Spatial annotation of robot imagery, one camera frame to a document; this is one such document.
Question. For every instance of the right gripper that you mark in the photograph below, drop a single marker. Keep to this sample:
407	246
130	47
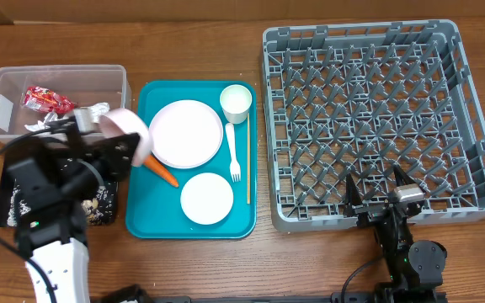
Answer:
368	215

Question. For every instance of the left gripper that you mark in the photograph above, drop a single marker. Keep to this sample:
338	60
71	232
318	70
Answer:
108	151

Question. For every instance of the pink bowl with food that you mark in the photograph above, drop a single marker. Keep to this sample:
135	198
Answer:
121	121

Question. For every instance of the white tissue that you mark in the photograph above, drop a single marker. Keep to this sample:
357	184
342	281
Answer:
42	124
95	111

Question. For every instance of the red snack wrapper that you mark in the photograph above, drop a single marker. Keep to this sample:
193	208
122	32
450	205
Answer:
44	100

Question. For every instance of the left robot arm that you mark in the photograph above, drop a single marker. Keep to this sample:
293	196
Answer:
56	170

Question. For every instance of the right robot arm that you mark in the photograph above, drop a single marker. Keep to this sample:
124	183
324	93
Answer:
415	267

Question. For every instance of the grey dishwasher rack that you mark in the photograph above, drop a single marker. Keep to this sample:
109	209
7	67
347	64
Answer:
356	100

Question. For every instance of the clear plastic bin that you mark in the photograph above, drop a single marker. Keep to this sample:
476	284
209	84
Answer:
84	85

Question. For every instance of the orange carrot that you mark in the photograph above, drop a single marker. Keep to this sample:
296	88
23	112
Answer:
155	166

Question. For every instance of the black tray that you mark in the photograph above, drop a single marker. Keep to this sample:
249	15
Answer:
100	208

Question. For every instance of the large white plate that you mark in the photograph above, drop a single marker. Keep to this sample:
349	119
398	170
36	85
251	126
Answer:
186	134

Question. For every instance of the wooden chopstick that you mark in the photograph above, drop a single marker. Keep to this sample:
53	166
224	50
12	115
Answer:
248	159

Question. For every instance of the small white plate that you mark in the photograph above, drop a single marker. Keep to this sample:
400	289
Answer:
207	198

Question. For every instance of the white plastic fork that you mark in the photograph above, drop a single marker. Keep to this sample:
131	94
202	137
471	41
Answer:
235	169

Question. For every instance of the white cup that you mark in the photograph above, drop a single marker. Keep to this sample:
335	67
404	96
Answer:
235	101

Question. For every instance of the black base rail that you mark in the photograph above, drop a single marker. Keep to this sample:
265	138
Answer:
135	293

